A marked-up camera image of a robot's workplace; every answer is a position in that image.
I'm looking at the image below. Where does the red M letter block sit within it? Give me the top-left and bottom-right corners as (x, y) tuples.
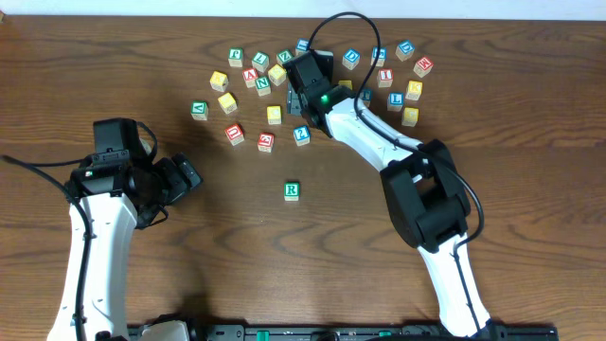
(413, 56), (435, 78)

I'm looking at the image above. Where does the blue D letter block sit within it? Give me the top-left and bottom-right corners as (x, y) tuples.
(342, 48), (361, 70)

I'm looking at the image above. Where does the green R letter block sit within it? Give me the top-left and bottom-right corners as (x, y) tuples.
(284, 182), (300, 202)

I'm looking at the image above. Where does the red I letter block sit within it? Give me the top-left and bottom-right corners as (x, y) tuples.
(377, 68), (394, 88)

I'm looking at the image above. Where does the blue l letter block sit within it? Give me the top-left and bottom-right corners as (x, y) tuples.
(295, 39), (309, 56)
(387, 93), (404, 112)

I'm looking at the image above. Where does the blue L letter block right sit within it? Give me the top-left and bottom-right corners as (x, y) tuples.
(387, 93), (404, 112)

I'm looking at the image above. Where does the red U letter block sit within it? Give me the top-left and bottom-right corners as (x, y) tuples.
(224, 123), (245, 146)

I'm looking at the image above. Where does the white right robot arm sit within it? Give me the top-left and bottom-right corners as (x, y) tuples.
(284, 50), (490, 337)

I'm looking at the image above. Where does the green L letter block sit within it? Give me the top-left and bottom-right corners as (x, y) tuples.
(252, 51), (270, 73)

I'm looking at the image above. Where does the yellow K letter block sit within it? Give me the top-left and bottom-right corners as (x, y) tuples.
(405, 81), (423, 101)

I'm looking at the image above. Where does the green Z letter block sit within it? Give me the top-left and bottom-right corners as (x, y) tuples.
(276, 49), (294, 66)

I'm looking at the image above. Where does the blue L letter block top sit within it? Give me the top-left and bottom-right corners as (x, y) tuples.
(295, 39), (309, 56)

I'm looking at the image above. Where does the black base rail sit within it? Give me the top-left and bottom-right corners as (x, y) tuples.
(127, 322), (559, 341)

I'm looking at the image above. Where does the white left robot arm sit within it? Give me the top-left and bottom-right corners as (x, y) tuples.
(47, 150), (202, 340)

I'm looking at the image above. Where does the blue Q letter block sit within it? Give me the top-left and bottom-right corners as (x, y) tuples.
(395, 40), (415, 62)

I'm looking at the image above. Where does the green P letter block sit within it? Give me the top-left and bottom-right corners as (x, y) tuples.
(228, 47), (243, 68)

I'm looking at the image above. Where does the red E letter block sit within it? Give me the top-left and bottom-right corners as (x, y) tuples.
(258, 133), (275, 153)

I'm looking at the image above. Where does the blue S letter block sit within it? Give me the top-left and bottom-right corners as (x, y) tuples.
(371, 46), (387, 67)

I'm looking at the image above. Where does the red A letter block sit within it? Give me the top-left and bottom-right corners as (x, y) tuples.
(242, 68), (258, 88)

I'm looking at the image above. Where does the green N letter block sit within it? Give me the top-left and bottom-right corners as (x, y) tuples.
(255, 77), (271, 97)

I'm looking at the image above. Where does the green T letter block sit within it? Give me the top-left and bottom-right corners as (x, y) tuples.
(360, 88), (373, 107)

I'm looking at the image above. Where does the green V letter block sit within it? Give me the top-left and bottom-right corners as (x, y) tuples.
(190, 100), (208, 120)

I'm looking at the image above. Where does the blue question mark block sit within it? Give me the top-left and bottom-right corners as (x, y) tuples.
(293, 125), (311, 147)

